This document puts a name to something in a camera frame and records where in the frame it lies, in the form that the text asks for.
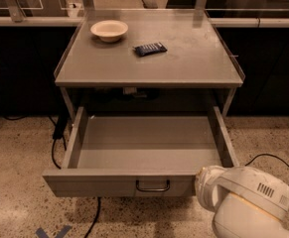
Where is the black plug adapter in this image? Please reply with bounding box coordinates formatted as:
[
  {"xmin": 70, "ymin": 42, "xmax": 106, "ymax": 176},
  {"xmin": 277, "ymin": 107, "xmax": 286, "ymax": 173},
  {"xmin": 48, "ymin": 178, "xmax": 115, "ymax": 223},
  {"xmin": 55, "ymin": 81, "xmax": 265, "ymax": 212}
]
[{"xmin": 53, "ymin": 115, "xmax": 68, "ymax": 140}]

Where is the black floor cable right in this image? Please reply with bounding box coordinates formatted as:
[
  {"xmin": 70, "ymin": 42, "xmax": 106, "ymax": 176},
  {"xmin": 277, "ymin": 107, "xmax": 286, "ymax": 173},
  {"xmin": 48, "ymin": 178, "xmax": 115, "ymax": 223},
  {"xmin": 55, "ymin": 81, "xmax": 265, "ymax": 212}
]
[{"xmin": 244, "ymin": 153, "xmax": 289, "ymax": 189}]

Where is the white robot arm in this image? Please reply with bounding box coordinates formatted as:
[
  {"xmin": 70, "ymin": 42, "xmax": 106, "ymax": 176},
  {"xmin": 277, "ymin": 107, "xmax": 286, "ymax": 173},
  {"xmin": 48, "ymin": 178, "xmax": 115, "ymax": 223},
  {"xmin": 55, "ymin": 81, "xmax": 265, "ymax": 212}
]
[{"xmin": 195, "ymin": 166, "xmax": 289, "ymax": 238}]

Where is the black floor cable left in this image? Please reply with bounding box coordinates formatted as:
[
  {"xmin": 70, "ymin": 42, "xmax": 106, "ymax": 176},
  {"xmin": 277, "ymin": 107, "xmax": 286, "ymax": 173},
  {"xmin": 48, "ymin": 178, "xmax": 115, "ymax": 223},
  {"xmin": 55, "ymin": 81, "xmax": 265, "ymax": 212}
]
[{"xmin": 48, "ymin": 114, "xmax": 69, "ymax": 171}]

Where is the grey top drawer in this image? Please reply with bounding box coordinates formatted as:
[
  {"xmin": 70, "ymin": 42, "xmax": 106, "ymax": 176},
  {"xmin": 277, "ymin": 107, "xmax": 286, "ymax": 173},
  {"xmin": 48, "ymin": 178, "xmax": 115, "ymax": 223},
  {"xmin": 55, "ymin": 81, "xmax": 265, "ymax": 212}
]
[{"xmin": 43, "ymin": 107, "xmax": 238, "ymax": 197}]

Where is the black floor cable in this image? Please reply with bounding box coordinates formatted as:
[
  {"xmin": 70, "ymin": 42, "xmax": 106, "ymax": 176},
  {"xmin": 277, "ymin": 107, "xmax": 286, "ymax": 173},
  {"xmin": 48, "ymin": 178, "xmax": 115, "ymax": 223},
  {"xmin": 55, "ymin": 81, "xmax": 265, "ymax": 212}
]
[
  {"xmin": 244, "ymin": 153, "xmax": 289, "ymax": 189},
  {"xmin": 48, "ymin": 114, "xmax": 69, "ymax": 171}
]

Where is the grey cabinet table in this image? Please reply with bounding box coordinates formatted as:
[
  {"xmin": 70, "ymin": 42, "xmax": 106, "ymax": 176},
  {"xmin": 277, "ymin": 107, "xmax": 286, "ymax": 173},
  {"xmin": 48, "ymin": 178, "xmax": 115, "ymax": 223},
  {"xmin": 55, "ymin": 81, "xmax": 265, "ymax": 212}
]
[{"xmin": 56, "ymin": 9, "xmax": 244, "ymax": 110}]

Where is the blue snack packet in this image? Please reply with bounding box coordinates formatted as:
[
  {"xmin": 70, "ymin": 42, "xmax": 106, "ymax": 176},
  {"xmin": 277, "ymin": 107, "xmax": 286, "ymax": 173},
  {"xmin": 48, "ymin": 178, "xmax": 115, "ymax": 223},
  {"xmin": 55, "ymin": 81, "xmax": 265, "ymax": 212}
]
[{"xmin": 134, "ymin": 43, "xmax": 167, "ymax": 57}]

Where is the white ceramic bowl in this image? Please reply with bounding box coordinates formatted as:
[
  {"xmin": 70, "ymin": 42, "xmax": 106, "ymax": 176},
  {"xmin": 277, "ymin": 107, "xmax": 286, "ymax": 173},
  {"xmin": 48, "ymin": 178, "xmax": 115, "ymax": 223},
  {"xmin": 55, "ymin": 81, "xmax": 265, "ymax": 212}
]
[{"xmin": 90, "ymin": 20, "xmax": 128, "ymax": 43}]

